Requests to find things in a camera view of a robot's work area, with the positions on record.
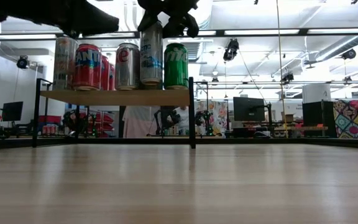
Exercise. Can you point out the colourful patchwork quilt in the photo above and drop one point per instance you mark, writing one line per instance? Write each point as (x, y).
(356, 119)

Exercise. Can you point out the grey ceiling duct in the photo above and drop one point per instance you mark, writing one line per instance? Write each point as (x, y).
(353, 42)

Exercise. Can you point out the black computer monitor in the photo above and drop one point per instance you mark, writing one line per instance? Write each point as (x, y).
(12, 111)
(249, 109)

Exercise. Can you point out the white box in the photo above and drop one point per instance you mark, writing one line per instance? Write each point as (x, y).
(315, 93)

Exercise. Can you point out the red storage box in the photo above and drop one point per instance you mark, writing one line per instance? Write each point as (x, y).
(50, 119)

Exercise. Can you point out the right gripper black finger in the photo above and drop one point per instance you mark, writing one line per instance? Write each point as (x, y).
(148, 20)
(182, 25)

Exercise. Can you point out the white Celsius Arctic Vibe can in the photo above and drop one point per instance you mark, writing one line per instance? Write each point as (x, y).
(151, 56)

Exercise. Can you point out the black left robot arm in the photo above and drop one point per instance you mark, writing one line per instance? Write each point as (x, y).
(17, 11)

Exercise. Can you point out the shelf with bottles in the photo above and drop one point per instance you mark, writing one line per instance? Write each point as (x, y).
(174, 130)

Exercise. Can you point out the black overhead crossbar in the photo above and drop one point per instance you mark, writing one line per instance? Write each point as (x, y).
(259, 32)

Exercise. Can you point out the silver Diet Coke can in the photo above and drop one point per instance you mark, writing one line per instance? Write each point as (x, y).
(127, 68)

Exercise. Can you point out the black desk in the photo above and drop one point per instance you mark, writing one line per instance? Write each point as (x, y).
(247, 132)

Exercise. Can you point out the black ceiling camera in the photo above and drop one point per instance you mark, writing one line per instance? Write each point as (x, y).
(349, 54)
(22, 62)
(287, 77)

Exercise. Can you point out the floral patterned cloth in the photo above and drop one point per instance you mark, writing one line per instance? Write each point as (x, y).
(217, 115)

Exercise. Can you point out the black ceiling spotlight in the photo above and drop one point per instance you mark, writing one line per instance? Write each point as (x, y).
(231, 49)

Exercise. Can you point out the black partition panel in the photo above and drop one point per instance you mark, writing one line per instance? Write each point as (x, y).
(312, 115)

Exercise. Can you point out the white orange Celsius can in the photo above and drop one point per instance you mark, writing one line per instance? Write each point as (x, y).
(64, 62)

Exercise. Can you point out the black aluminium table frame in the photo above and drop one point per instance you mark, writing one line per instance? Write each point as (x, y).
(291, 142)

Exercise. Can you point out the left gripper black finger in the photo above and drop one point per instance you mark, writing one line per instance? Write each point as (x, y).
(98, 21)

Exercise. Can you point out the green Sprite can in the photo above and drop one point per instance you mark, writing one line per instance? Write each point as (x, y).
(176, 68)

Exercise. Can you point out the wooden shelf black metal frame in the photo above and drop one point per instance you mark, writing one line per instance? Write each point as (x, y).
(120, 98)

